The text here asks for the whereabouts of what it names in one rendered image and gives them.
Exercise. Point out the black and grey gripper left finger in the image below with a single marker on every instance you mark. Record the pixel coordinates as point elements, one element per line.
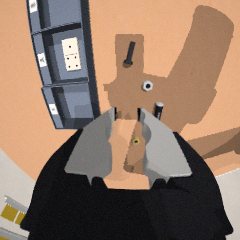
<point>86,154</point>

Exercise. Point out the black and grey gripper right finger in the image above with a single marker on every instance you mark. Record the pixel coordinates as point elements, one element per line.
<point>168,155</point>

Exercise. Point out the grey three-compartment bin rack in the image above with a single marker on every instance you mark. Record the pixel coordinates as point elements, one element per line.
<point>72,99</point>

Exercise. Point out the dark grey bolt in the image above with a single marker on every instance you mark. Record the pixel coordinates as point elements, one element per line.
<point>130,53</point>

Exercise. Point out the white domino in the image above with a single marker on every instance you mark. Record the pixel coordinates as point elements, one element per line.
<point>72,53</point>

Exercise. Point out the silver hex nut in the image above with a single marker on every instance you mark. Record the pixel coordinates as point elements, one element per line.
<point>147,85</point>

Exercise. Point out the black aa battery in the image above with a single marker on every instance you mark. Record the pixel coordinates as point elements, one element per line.
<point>158,110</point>

